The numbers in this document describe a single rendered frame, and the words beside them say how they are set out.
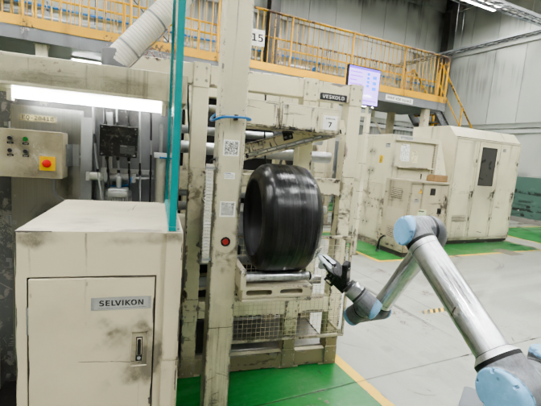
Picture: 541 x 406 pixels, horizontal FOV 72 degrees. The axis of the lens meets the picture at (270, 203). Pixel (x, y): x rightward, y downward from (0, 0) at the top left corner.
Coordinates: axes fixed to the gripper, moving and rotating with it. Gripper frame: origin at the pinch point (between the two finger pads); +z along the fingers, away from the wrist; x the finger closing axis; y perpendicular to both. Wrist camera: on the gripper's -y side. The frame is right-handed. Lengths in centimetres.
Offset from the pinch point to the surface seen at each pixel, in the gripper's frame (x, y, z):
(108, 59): -20, -17, 136
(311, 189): 6.5, -20.3, 23.8
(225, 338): -37, 52, 6
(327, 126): 58, -24, 47
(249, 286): -25.8, 22.5, 14.3
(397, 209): 424, 202, -38
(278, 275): -12.8, 17.4, 8.5
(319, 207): 4.1, -17.5, 15.4
